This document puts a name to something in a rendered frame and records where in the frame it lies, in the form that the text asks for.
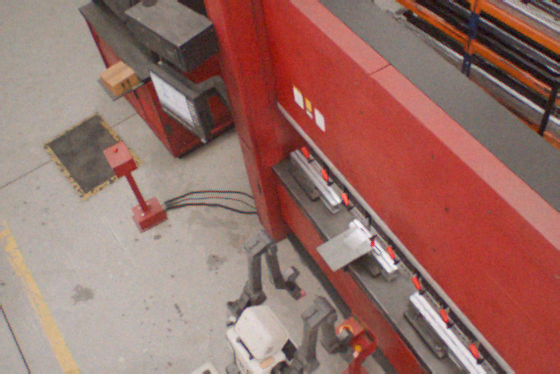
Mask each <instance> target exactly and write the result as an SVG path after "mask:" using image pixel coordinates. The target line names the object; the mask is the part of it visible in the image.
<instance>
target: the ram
mask: <svg viewBox="0 0 560 374"><path fill-rule="evenodd" d="M260 1H261V8H262V13H263V19H264V25H265V31H266V36H267V42H268V48H269V55H270V60H271V66H272V72H273V78H274V83H275V89H276V96H277V102H278V103H279V104H280V105H281V106H283V109H284V110H285V111H286V112H287V113H288V114H289V116H290V117H291V118H292V119H293V120H294V121H295V122H296V124H297V125H298V126H299V127H300V128H301V129H302V130H303V132H304V133H305V134H307V135H308V136H309V137H310V139H311V141H312V142H313V143H314V144H315V145H316V147H317V148H318V149H319V150H320V151H321V152H322V153H323V155H324V156H325V157H326V158H327V159H328V160H329V161H330V162H331V163H332V164H333V165H334V166H335V167H336V168H337V170H338V171H339V172H340V174H341V175H342V176H343V178H344V179H345V180H346V181H347V182H348V183H349V184H350V186H351V187H352V188H353V189H354V190H356V191H357V193H358V194H359V195H360V196H361V197H362V198H363V199H364V201H365V202H366V203H367V205H368V206H369V207H370V209H371V210H372V211H373V212H374V213H375V214H376V215H377V217H379V218H380V219H381V220H382V221H383V222H384V224H385V225H386V226H387V227H388V228H389V229H390V230H391V232H392V233H393V235H394V236H395V237H396V238H397V240H398V241H399V242H401V243H402V244H403V245H404V247H405V248H406V249H407V250H408V251H409V252H410V253H411V255H412V256H413V257H414V258H415V259H416V261H417V263H418V264H419V265H420V266H422V267H423V268H424V270H425V271H426V272H427V273H428V274H429V275H430V276H431V278H432V279H433V280H434V281H435V282H436V283H437V284H438V287H439V288H441V289H442V290H443V291H444V293H445V294H446V295H447V296H448V297H449V298H450V299H451V301H452V302H453V303H454V304H455V305H456V306H457V307H458V309H459V310H460V311H461V312H462V313H463V314H464V316H465V317H466V318H467V319H468V320H469V321H470V322H471V324H472V325H473V326H474V327H475V328H476V329H477V331H478V332H479V333H480V334H481V335H482V336H483V337H484V339H485V340H486V341H487V342H488V343H489V344H490V345H491V347H492V348H494V349H495V351H496V352H497V354H498V355H499V356H500V357H501V358H502V359H503V360H504V362H505V363H506V364H507V365H508V366H510V367H511V369H512V370H513V372H514V373H515V374H560V284H559V283H558V282H557V281H556V280H555V279H554V278H552V277H551V276H550V275H548V274H547V273H546V272H545V271H544V270H543V268H542V267H541V266H540V265H539V264H538V263H537V262H536V261H535V260H534V259H533V258H532V257H530V256H529V255H528V254H527V253H526V252H525V250H524V249H523V248H522V247H520V246H519V245H518V244H517V243H516V242H515V241H514V240H513V239H512V238H511V237H510V236H508V235H507V234H506V232H505V231H504V230H503V229H502V228H501V227H500V226H499V225H498V224H497V223H496V222H495V221H494V220H492V219H491V218H490V217H489V216H488V215H487V214H486V213H485V212H484V211H483V210H482V209H481V208H480V207H479V206H478V205H477V204H476V203H475V202H474V201H473V200H472V199H471V198H470V197H469V196H468V195H467V194H466V193H465V192H464V191H463V190H462V189H461V188H459V187H458V186H457V185H456V184H455V183H454V182H453V181H452V180H451V179H450V178H449V177H448V176H447V175H446V174H445V173H444V172H443V170H442V169H441V168H440V167H439V166H438V165H436V164H435V163H433V162H432V161H431V160H430V159H429V158H428V157H427V156H426V155H425V154H424V153H423V152H422V151H421V150H420V149H419V147H418V146H417V145H416V144H415V143H414V142H413V141H412V140H411V139H410V138H409V137H407V136H405V135H404V134H403V133H402V132H401V131H400V130H399V129H398V128H397V127H396V126H395V125H394V124H393V122H392V121H391V120H390V119H389V118H388V117H387V116H386V115H385V114H384V113H383V112H382V111H381V110H380V109H378V108H376V107H375V106H374V105H373V104H372V103H371V102H370V101H369V100H368V99H367V98H366V96H365V95H364V94H363V93H362V92H361V91H360V90H359V89H358V88H357V87H356V86H355V85H354V84H353V83H352V82H350V81H348V80H347V79H346V78H345V77H344V76H343V75H342V74H341V73H340V72H339V71H338V69H337V68H336V67H335V66H334V65H333V64H332V63H331V62H330V61H329V60H328V59H327V58H326V57H325V56H323V55H321V54H320V53H319V52H318V51H317V50H316V49H315V48H314V47H313V46H312V45H311V44H310V42H309V41H308V40H307V39H306V38H305V37H304V36H303V35H302V34H301V33H300V32H298V31H297V30H296V29H295V28H293V27H292V26H291V25H290V24H289V23H288V22H287V21H286V20H285V19H284V18H283V16H282V15H281V14H280V13H279V12H278V11H277V10H275V9H274V8H273V7H272V6H271V5H270V4H269V3H268V2H267V1H266V0H260ZM293 85H294V86H295V87H296V88H297V89H298V90H299V91H300V92H301V93H302V100H303V107H304V109H303V108H302V106H300V105H299V104H298V103H297V102H296V101H295V95H294V87H293ZM306 99H307V100H308V101H309V102H310V103H311V111H310V109H309V108H308V107H307V105H306ZM278 107H279V109H280V110H281V111H282V112H283V110H282V109H281V107H280V106H278ZM314 107H315V108H316V109H317V110H318V112H319V113H320V114H321V115H322V116H323V117H324V128H325V133H324V132H323V130H322V129H321V128H320V127H319V126H318V125H317V124H316V121H315V111H314ZM307 109H308V110H309V111H310V112H311V116H312V119H311V116H310V115H309V114H308V113H307ZM283 115H284V116H285V117H286V118H287V119H288V121H289V122H290V123H291V124H292V125H293V126H294V127H295V129H296V130H297V131H298V132H299V133H301V132H300V130H299V129H298V128H297V127H296V126H295V125H294V124H293V122H292V121H291V120H290V119H289V118H288V117H287V116H286V114H285V113H284V112H283ZM301 135H302V136H303V137H304V138H305V139H306V140H307V141H308V143H309V144H310V145H311V147H312V148H313V150H314V151H315V152H316V153H317V154H318V155H319V156H320V158H321V159H322V160H323V161H324V162H326V160H325V159H324V158H323V157H322V156H321V155H320V154H319V152H318V151H317V150H316V149H315V148H314V147H313V146H312V144H311V142H310V141H309V140H308V139H307V137H306V136H305V135H304V134H302V133H301ZM326 164H327V165H328V166H329V167H330V168H331V169H332V170H333V172H334V173H335V174H336V175H337V176H338V177H339V179H340V181H341V182H342V183H343V184H344V185H345V187H346V188H347V189H348V190H350V191H351V193H352V194H353V195H354V196H355V197H356V198H357V199H358V201H359V202H360V203H361V204H362V205H363V206H364V208H365V209H366V210H367V212H368V213H369V214H370V216H371V217H373V218H374V219H375V220H376V222H377V223H378V224H379V225H380V226H381V227H382V228H383V230H384V231H385V232H386V233H387V234H388V235H389V237H390V238H391V239H392V241H393V242H395V244H396V245H397V246H398V247H399V248H400V249H401V251H402V252H403V253H404V254H405V255H406V256H407V257H408V259H409V260H410V261H411V262H412V263H413V264H414V266H416V263H415V262H414V261H413V260H412V259H411V258H410V256H409V255H408V254H407V253H406V252H405V251H404V250H403V248H402V247H401V246H400V245H399V244H398V243H397V242H396V241H395V240H394V239H393V237H392V236H391V234H390V233H389V232H388V231H387V230H386V229H385V228H384V226H383V225H382V224H381V223H380V222H379V221H378V219H377V218H376V217H374V216H373V215H372V214H371V212H370V211H369V210H368V209H367V207H366V206H365V204H364V203H363V202H362V201H361V200H360V199H359V198H358V196H357V195H356V194H355V193H354V192H353V191H352V190H351V189H350V188H349V187H348V186H347V185H346V184H345V182H344V181H343V180H342V179H341V178H340V176H339V174H338V173H337V172H336V171H335V170H334V169H333V168H332V166H331V165H330V164H329V163H328V162H326ZM416 268H417V269H418V270H419V271H420V273H421V274H422V275H423V276H424V277H425V278H426V280H427V281H428V282H429V283H430V284H431V285H432V286H433V288H434V289H436V290H437V292H438V294H439V295H440V296H441V297H442V298H443V299H444V300H445V302H446V303H447V304H448V305H449V306H450V307H451V309H452V310H454V311H455V312H456V313H457V316H458V317H459V318H460V319H461V320H462V321H463V323H464V324H465V325H466V326H467V327H468V328H469V329H470V330H471V331H472V332H473V333H474V334H475V335H476V338H477V339H478V340H479V341H480V342H481V343H482V345H483V346H484V347H485V348H486V349H488V351H489V352H490V353H491V354H492V355H493V356H494V359H495V360H496V361H497V362H498V363H499V364H500V366H501V367H503V368H504V369H505V370H506V371H507V373H508V374H512V373H511V372H510V371H509V370H508V369H507V368H506V367H505V366H504V365H503V364H502V363H501V362H500V361H499V359H498V358H497V357H496V356H495V354H494V352H493V351H492V350H491V349H489V348H488V347H487V345H486V344H485V343H484V342H483V341H482V340H481V339H480V337H479V336H478V335H477V333H476V332H475V330H473V329H472V328H471V327H470V326H469V325H468V323H467V322H466V321H465V320H464V319H463V318H462V317H461V315H460V314H459V313H458V311H457V310H455V308H454V307H453V306H452V305H451V304H450V303H449V301H448V300H447V299H446V298H445V297H444V296H443V295H442V293H441V292H440V291H439V290H438V289H437V288H436V286H435V285H434V284H433V283H432V282H431V281H430V280H429V278H428V277H427V276H426V275H425V274H424V273H423V271H422V270H421V269H420V268H419V267H418V266H416Z"/></svg>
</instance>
